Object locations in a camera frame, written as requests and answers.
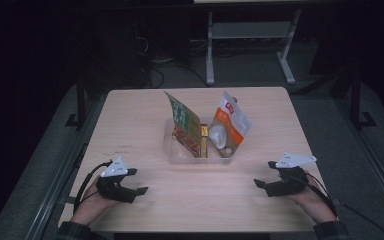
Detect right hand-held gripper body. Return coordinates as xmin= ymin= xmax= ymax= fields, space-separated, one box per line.
xmin=265 ymin=152 xmax=318 ymax=198

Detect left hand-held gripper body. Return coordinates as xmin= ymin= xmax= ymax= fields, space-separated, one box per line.
xmin=95 ymin=157 xmax=138 ymax=204

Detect clear plastic container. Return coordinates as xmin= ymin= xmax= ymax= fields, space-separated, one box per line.
xmin=163 ymin=116 xmax=242 ymax=165

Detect white and orange food packet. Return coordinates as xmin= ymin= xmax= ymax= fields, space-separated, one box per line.
xmin=208 ymin=91 xmax=253 ymax=159

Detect green and red snack packet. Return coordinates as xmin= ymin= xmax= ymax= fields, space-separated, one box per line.
xmin=163 ymin=90 xmax=203 ymax=159

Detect small yellow box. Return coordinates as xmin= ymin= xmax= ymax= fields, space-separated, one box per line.
xmin=199 ymin=123 xmax=209 ymax=159

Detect person's left hand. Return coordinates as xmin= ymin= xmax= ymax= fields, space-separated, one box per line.
xmin=69 ymin=176 xmax=121 ymax=226

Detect person's right hand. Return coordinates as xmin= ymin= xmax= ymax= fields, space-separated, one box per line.
xmin=285 ymin=171 xmax=338 ymax=225

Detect black metal stand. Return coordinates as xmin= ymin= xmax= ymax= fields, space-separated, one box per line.
xmin=349 ymin=70 xmax=378 ymax=130
xmin=64 ymin=74 xmax=88 ymax=130

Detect left hand-held gripper cable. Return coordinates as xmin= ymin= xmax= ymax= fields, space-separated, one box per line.
xmin=73 ymin=160 xmax=114 ymax=214

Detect hand-held gripper cable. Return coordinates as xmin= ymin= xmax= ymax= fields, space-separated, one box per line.
xmin=73 ymin=160 xmax=114 ymax=214
xmin=304 ymin=171 xmax=338 ymax=218

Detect right hand-held gripper cable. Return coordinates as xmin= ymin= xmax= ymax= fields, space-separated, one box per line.
xmin=304 ymin=171 xmax=338 ymax=218

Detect metal floor rail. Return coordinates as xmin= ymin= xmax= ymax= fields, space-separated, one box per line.
xmin=23 ymin=94 xmax=109 ymax=240
xmin=333 ymin=98 xmax=384 ymax=216

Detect thin black floor cable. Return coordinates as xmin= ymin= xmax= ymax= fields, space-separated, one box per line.
xmin=340 ymin=202 xmax=384 ymax=240

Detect black floor cables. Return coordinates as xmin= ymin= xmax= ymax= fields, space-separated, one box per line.
xmin=135 ymin=35 xmax=211 ymax=90

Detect grey metal desk frame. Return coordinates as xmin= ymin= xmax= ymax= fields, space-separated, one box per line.
xmin=205 ymin=9 xmax=303 ymax=86

